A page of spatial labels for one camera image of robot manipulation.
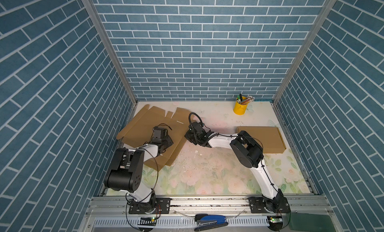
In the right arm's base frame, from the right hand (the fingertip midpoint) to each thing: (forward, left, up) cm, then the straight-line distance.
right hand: (181, 134), depth 99 cm
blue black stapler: (-46, -19, -1) cm, 50 cm away
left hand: (-5, +7, -1) cm, 8 cm away
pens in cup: (+25, -42, +10) cm, 49 cm away
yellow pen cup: (+22, -40, +4) cm, 46 cm away
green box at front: (-42, -67, -2) cm, 80 cm away
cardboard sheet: (+4, +32, -4) cm, 32 cm away
